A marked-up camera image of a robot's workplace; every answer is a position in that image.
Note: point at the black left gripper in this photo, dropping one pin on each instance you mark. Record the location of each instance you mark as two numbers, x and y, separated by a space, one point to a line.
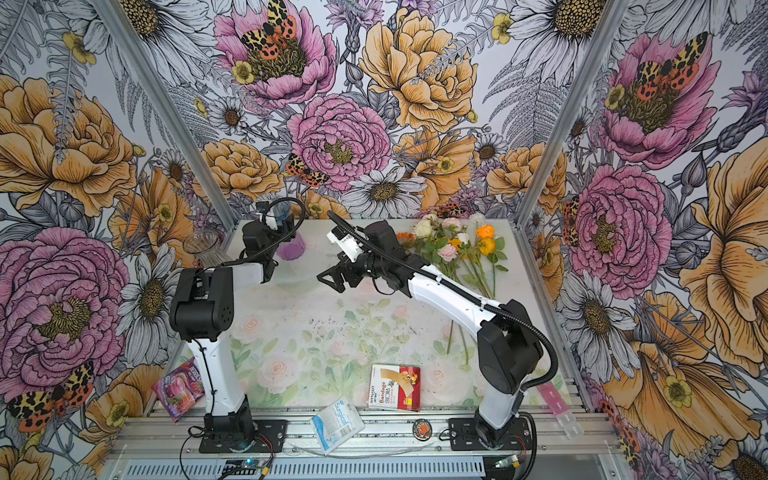
284 237

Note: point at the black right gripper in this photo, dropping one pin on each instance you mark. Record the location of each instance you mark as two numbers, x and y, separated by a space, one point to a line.
344 264

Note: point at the blue purple glass vase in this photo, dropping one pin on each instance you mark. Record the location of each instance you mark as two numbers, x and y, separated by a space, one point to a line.
295 247

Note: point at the cream white rose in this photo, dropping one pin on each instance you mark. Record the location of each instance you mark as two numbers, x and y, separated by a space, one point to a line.
423 229

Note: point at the pink carnation stem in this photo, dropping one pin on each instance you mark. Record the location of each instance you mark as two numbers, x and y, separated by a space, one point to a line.
448 255

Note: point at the pink rose flower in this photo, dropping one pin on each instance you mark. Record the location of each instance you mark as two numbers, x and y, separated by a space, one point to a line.
452 224

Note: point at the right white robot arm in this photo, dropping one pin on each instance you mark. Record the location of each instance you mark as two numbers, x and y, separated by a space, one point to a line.
513 355

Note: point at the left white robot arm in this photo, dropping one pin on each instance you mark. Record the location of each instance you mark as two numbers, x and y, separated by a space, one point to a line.
202 312

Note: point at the clear ribbed glass vase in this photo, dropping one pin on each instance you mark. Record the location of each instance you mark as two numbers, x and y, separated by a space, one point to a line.
205 248

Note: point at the red bandage box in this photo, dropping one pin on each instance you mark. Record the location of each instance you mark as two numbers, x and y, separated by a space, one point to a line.
395 387

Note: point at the white blue tissue pack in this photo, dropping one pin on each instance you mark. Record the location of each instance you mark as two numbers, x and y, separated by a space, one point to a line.
336 424

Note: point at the orange yellow flower stems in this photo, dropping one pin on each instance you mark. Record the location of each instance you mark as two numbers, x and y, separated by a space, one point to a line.
480 255

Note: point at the pink snack packet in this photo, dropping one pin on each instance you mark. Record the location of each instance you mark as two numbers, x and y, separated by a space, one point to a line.
180 390

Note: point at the pink clear plastic tube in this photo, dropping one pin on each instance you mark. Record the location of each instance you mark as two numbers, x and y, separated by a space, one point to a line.
561 411

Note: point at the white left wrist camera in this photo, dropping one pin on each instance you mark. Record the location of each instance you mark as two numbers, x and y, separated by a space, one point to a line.
274 217

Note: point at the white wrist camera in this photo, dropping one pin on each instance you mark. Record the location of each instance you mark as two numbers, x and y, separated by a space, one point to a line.
349 246
274 217

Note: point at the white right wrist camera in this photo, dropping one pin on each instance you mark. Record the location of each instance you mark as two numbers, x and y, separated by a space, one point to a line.
349 246

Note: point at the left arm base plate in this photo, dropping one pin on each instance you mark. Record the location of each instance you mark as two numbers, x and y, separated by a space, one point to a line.
260 436

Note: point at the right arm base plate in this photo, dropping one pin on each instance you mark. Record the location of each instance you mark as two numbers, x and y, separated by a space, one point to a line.
475 434

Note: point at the slotted white cable duct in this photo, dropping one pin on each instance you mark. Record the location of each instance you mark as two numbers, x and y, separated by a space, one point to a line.
461 467

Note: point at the left aluminium corner post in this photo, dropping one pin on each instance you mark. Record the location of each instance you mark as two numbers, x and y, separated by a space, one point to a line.
128 42

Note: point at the aluminium corner post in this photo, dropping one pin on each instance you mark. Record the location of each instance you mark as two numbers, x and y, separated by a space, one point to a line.
605 32
128 42

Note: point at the right aluminium corner post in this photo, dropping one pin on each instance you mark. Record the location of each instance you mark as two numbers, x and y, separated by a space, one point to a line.
605 32

